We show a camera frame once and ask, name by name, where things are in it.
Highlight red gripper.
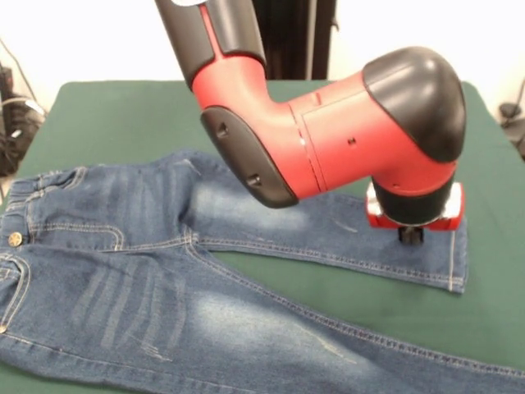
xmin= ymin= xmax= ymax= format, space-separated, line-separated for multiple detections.
xmin=364 ymin=181 xmax=466 ymax=246

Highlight blue denim jeans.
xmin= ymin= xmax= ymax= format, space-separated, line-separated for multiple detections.
xmin=0 ymin=149 xmax=525 ymax=394

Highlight dark green table cloth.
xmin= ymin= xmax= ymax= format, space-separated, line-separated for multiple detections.
xmin=0 ymin=80 xmax=525 ymax=394

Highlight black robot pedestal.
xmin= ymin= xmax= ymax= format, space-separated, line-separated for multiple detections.
xmin=252 ymin=0 xmax=341 ymax=81

